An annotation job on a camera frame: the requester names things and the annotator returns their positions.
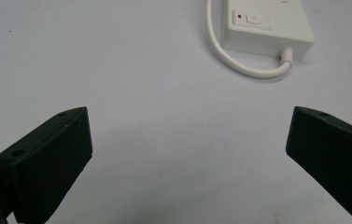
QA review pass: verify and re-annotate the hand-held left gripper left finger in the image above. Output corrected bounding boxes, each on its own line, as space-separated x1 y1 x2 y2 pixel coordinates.
0 105 93 224

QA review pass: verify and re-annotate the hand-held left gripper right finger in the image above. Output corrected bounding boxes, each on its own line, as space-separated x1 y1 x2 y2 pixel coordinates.
285 105 352 224

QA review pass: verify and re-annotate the white power strip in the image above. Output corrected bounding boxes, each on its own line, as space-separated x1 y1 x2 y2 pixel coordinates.
220 0 316 62

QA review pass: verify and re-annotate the white power strip cable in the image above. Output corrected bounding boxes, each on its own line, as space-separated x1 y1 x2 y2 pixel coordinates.
205 0 295 80

